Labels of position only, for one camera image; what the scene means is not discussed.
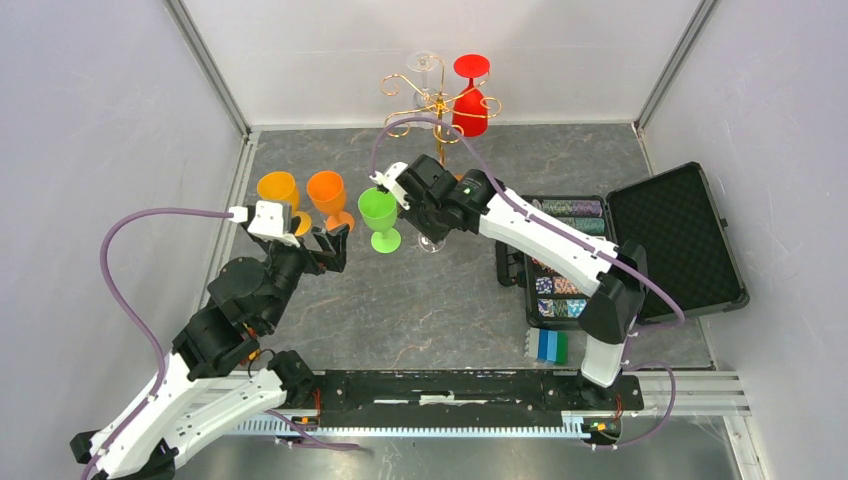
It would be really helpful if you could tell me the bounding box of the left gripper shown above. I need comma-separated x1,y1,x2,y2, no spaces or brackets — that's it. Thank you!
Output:
261,216,351,329

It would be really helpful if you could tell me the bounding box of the clear flute glass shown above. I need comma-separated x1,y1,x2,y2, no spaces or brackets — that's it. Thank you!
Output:
418,234,445,253

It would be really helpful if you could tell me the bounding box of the green wine glass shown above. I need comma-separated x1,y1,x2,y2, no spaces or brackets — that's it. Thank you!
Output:
357,187,402,254

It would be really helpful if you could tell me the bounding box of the orange wine glass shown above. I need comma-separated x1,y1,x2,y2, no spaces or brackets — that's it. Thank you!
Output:
307,170,355,231

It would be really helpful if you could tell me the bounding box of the yellow wine glass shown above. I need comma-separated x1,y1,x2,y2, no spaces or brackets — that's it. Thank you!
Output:
256,171,312,237

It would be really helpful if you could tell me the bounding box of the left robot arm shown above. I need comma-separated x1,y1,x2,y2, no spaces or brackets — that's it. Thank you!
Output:
70,226,349,479

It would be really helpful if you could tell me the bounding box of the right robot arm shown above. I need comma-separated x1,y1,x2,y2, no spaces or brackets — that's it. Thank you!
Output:
372,155,647,408

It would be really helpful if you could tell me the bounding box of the red wine glass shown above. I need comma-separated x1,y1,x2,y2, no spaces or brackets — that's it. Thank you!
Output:
452,53,490,137

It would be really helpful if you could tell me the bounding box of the clear glass back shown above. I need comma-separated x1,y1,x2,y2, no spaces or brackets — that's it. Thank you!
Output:
407,50,444,118

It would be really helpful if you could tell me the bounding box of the blue green brick stack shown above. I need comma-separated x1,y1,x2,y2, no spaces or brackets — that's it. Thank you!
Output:
525,328,569,365

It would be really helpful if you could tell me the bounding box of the black poker chip case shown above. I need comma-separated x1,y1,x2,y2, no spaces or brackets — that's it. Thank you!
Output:
495,162,750,330

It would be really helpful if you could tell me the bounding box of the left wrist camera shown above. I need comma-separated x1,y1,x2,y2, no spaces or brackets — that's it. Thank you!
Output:
227,200,300,247

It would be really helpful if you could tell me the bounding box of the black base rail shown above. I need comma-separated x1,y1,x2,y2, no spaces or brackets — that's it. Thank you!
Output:
288,369,645,428

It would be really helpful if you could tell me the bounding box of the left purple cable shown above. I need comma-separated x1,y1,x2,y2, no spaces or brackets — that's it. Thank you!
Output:
79,207,362,480

